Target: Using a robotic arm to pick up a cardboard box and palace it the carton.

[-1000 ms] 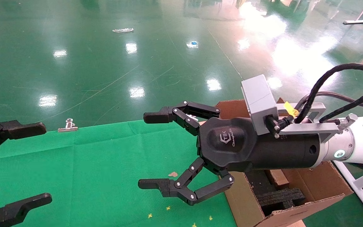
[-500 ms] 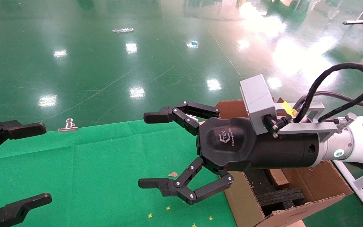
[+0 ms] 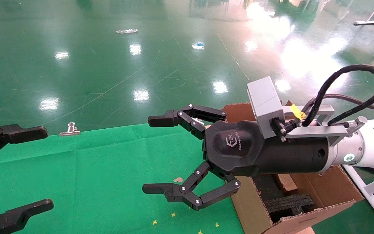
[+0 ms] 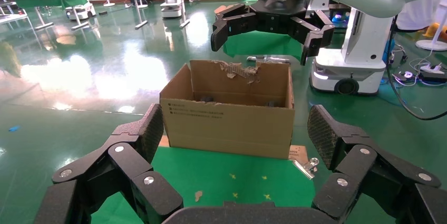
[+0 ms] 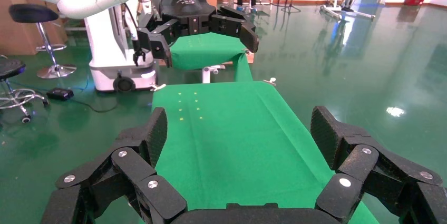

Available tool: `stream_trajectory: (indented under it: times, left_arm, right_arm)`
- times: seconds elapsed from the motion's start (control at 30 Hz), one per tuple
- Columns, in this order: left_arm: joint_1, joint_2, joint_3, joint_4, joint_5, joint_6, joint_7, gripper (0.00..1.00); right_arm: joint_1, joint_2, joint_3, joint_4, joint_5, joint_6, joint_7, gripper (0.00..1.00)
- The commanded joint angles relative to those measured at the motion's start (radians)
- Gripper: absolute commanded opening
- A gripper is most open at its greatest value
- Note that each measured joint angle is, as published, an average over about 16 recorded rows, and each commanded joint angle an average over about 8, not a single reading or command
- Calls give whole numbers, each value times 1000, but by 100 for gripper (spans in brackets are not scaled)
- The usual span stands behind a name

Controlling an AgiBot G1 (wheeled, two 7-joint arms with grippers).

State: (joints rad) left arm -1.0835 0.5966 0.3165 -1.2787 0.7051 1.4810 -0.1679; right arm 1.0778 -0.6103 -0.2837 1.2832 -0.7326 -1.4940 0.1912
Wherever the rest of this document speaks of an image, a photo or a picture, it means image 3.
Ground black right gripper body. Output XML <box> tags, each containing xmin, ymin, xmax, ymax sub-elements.
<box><xmin>203</xmin><ymin>120</ymin><xmax>330</xmax><ymax>177</ymax></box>

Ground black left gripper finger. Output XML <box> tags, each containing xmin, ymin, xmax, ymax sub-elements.
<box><xmin>0</xmin><ymin>199</ymin><xmax>54</xmax><ymax>234</ymax></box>
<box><xmin>0</xmin><ymin>123</ymin><xmax>48</xmax><ymax>166</ymax></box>

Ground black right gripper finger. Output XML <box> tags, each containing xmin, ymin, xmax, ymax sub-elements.
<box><xmin>142</xmin><ymin>162</ymin><xmax>241</xmax><ymax>211</ymax></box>
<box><xmin>148</xmin><ymin>104</ymin><xmax>227</xmax><ymax>140</ymax></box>

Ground small brown cardboard box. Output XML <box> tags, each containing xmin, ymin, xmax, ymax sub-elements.
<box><xmin>273</xmin><ymin>173</ymin><xmax>298</xmax><ymax>195</ymax></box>

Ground large open cardboard carton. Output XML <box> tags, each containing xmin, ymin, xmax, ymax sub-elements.
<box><xmin>222</xmin><ymin>102</ymin><xmax>364</xmax><ymax>234</ymax></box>

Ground black foam insert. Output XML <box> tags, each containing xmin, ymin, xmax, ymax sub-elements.
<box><xmin>264</xmin><ymin>194</ymin><xmax>315</xmax><ymax>223</ymax></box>

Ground green table cloth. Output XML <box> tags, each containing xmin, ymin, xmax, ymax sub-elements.
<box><xmin>0</xmin><ymin>123</ymin><xmax>244</xmax><ymax>234</ymax></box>

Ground white floor stand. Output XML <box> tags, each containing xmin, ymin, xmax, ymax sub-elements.
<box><xmin>353</xmin><ymin>0</ymin><xmax>374</xmax><ymax>26</ymax></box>

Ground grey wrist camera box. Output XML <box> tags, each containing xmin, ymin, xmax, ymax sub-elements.
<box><xmin>247</xmin><ymin>76</ymin><xmax>286</xmax><ymax>138</ymax></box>

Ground yellow cable tag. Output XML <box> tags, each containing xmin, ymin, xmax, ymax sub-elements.
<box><xmin>290</xmin><ymin>104</ymin><xmax>306</xmax><ymax>120</ymax></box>

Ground silver camera mount bracket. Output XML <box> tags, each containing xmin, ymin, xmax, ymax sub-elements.
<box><xmin>281</xmin><ymin>105</ymin><xmax>368</xmax><ymax>142</ymax></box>

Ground dark camera cable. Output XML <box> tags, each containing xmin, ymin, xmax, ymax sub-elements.
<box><xmin>271</xmin><ymin>94</ymin><xmax>374</xmax><ymax>134</ymax></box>

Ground black braided loop cable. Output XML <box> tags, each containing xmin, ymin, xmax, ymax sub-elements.
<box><xmin>302</xmin><ymin>64</ymin><xmax>374</xmax><ymax>127</ymax></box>

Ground white pipe frame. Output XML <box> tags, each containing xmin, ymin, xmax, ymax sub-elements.
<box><xmin>343</xmin><ymin>164</ymin><xmax>374</xmax><ymax>233</ymax></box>

